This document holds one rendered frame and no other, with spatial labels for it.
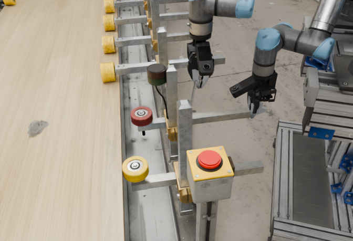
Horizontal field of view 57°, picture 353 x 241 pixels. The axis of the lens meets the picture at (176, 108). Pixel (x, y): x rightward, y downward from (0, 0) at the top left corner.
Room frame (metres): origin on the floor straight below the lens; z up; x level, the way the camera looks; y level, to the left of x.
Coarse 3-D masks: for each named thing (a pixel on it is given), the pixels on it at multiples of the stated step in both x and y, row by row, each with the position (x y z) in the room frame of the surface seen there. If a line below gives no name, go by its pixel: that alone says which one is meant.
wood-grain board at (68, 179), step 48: (48, 0) 2.13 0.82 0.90; (96, 0) 2.11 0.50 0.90; (0, 48) 1.47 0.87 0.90; (48, 48) 1.45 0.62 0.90; (96, 48) 1.44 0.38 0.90; (0, 96) 1.06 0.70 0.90; (48, 96) 1.05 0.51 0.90; (96, 96) 1.04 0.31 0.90; (0, 144) 0.78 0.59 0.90; (48, 144) 0.77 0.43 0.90; (96, 144) 0.77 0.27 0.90; (0, 192) 0.58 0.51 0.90; (48, 192) 0.58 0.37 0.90; (96, 192) 0.57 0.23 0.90; (0, 240) 0.44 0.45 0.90; (48, 240) 0.43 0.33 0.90; (96, 240) 0.43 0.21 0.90
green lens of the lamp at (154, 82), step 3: (165, 75) 0.88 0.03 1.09; (162, 78) 0.86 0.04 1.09; (165, 78) 0.88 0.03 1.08; (150, 81) 0.86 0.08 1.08; (153, 81) 0.86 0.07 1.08; (156, 81) 0.86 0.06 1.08; (159, 81) 0.86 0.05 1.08; (162, 81) 0.86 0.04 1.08; (165, 81) 0.88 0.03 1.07; (150, 84) 0.86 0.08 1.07; (153, 84) 0.86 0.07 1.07; (156, 84) 0.86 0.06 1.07; (159, 84) 0.86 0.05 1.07; (162, 84) 0.86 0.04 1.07
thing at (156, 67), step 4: (152, 64) 0.91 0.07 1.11; (156, 64) 0.91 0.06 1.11; (160, 64) 0.91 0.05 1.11; (148, 68) 0.88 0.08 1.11; (152, 68) 0.88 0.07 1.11; (156, 68) 0.88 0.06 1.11; (160, 68) 0.88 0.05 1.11; (164, 68) 0.88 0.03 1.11; (156, 72) 0.86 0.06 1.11; (164, 84) 0.90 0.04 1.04; (156, 88) 0.88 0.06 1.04; (164, 100) 0.88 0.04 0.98
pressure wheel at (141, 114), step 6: (138, 108) 0.94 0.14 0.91; (144, 108) 0.94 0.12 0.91; (132, 114) 0.91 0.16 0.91; (138, 114) 0.91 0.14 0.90; (144, 114) 0.91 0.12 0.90; (150, 114) 0.90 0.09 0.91; (132, 120) 0.89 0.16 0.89; (138, 120) 0.88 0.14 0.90; (144, 120) 0.88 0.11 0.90; (150, 120) 0.90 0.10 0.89; (138, 126) 0.88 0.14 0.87; (144, 132) 0.91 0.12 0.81
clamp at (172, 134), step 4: (164, 112) 0.96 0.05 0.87; (164, 116) 0.95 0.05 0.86; (168, 124) 0.89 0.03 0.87; (168, 128) 0.87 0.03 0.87; (172, 128) 0.87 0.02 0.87; (176, 128) 0.87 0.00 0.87; (168, 132) 0.86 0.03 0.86; (172, 132) 0.85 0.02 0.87; (176, 132) 0.85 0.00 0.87; (168, 136) 0.85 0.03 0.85; (172, 136) 0.85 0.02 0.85; (176, 136) 0.85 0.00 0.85; (172, 140) 0.85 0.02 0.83; (176, 140) 0.85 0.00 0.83
